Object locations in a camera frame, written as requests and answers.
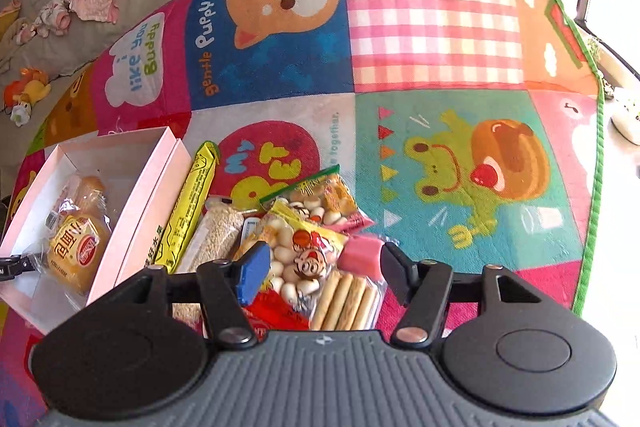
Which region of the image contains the green-top mushroom biscuit bag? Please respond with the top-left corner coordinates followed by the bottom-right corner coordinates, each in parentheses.
top-left (258, 164), bottom-right (377, 232)

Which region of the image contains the red snack packet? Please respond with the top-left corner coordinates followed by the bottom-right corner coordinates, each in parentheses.
top-left (244, 289), bottom-right (312, 334)

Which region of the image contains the long yellow snack packet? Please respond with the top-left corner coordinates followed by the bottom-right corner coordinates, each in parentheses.
top-left (154, 140), bottom-right (222, 271)

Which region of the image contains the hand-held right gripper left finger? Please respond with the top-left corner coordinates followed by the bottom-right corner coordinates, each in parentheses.
top-left (114, 241), bottom-right (273, 350)

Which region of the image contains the pink box lid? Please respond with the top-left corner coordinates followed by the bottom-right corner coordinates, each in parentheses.
top-left (86, 138), bottom-right (194, 308)

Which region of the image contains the small white green toy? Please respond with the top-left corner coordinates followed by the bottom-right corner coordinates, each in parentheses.
top-left (10, 102), bottom-right (34, 128)

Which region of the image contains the clear sesame bar packet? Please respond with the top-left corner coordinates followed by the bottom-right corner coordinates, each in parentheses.
top-left (171, 198), bottom-right (247, 339)

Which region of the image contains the colourful cartoon printed blanket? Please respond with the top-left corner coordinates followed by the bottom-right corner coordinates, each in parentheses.
top-left (0, 0), bottom-right (607, 415)

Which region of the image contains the orange plush toy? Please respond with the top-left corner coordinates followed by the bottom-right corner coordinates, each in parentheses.
top-left (3, 67), bottom-right (52, 108)

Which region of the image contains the pink candy packet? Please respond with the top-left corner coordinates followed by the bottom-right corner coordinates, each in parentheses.
top-left (339, 234), bottom-right (390, 281)

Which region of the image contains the yellow cartoon snack packet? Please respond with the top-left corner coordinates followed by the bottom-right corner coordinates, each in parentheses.
top-left (234, 201), bottom-right (352, 309)

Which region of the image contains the clear biscuit stick packet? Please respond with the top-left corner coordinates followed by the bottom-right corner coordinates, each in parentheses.
top-left (309, 269), bottom-right (390, 333)

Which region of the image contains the yellow bread packet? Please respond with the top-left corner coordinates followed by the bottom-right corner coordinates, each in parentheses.
top-left (44, 212), bottom-right (109, 297)

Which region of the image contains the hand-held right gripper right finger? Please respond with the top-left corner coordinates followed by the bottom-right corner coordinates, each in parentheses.
top-left (380, 243), bottom-right (531, 349)

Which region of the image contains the patterned white baby garment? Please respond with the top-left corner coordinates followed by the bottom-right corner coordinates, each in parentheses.
top-left (14, 0), bottom-right (72, 46)

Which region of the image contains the pink cardboard box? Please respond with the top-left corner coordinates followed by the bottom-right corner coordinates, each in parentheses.
top-left (0, 127), bottom-right (178, 323)

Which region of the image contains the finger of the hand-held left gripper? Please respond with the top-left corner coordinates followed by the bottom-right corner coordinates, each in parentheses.
top-left (0, 253), bottom-right (47, 279)

